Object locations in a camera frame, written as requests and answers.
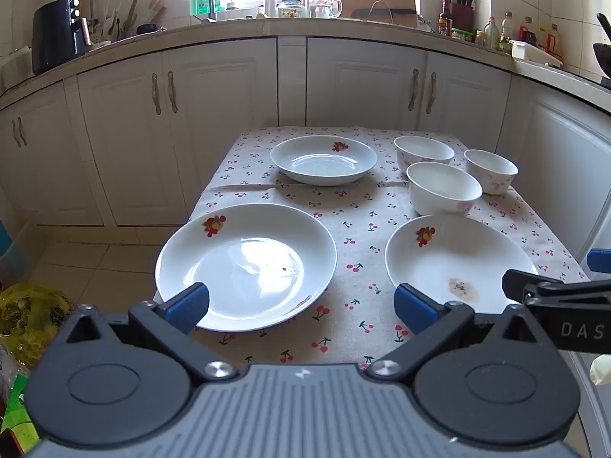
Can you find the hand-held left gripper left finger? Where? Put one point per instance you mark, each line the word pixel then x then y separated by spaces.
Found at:
pixel 191 303

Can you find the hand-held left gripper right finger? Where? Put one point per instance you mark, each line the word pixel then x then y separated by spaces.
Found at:
pixel 414 307

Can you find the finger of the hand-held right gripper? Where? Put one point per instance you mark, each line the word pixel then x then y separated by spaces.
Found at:
pixel 518 282
pixel 600 260

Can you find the stained white fruit-print plate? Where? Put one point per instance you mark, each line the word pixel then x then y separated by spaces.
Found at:
pixel 453 257

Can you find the white floral bowl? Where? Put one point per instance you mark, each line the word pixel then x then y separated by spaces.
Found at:
pixel 491 171
pixel 420 157
pixel 444 191

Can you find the person's right hand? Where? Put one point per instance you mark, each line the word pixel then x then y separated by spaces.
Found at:
pixel 602 371

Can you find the cherry print tablecloth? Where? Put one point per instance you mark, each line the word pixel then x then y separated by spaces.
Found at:
pixel 363 229

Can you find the yellow plastic bag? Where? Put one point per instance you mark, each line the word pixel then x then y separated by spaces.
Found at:
pixel 33 315

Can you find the blue plastic container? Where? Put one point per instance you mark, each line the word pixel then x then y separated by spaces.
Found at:
pixel 9 253

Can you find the black wok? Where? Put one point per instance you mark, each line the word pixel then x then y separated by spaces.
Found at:
pixel 602 57

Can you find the green packet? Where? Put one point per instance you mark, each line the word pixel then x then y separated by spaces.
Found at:
pixel 16 410

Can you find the white plastic container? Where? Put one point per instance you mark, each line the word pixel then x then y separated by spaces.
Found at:
pixel 530 52

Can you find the clear condiment bottle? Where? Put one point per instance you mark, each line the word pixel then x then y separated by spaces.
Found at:
pixel 506 33
pixel 491 33
pixel 553 40

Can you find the red-capped condiment bottle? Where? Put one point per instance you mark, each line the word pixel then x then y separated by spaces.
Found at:
pixel 527 31

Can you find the small yellow jar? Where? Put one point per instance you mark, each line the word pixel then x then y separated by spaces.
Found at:
pixel 480 38

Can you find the green lidded jar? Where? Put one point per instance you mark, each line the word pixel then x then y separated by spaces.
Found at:
pixel 462 35

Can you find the dark sauce bottle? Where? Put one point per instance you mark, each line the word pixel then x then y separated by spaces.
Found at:
pixel 445 21

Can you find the red-brown knife block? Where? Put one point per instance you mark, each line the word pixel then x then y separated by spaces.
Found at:
pixel 462 14

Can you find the beige kitchen countertop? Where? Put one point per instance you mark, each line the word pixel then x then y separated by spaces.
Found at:
pixel 286 26

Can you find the black air fryer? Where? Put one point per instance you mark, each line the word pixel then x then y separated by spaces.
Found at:
pixel 57 33

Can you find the glass jar with lid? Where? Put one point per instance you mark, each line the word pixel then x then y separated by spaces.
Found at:
pixel 291 7

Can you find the glass pitcher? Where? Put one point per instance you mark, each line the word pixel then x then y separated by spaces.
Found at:
pixel 322 7

